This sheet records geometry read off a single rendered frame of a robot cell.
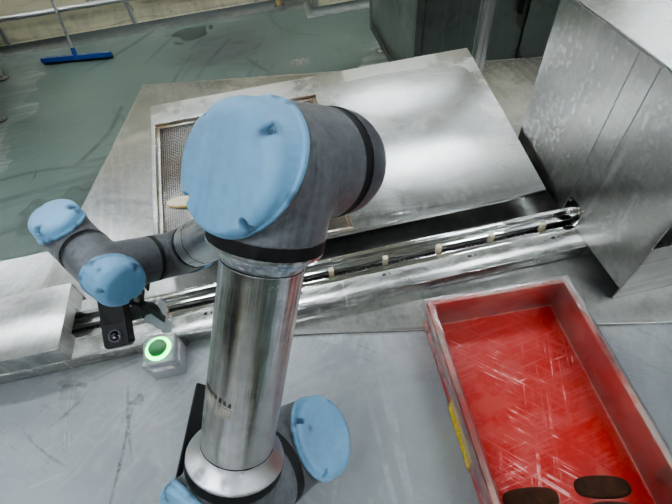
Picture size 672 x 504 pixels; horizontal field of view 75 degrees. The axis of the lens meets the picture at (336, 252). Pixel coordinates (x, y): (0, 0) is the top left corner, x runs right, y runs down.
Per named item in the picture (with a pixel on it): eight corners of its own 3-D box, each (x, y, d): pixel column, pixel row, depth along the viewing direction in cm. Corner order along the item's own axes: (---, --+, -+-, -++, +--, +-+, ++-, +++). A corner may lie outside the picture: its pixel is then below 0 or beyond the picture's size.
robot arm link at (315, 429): (315, 463, 73) (373, 449, 65) (257, 516, 63) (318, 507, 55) (284, 397, 75) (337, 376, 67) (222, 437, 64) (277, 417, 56)
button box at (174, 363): (158, 387, 101) (138, 368, 93) (160, 356, 106) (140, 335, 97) (193, 379, 102) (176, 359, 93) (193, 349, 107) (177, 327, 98)
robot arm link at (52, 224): (38, 243, 61) (12, 216, 64) (80, 287, 69) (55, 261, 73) (89, 210, 64) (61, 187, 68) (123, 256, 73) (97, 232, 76)
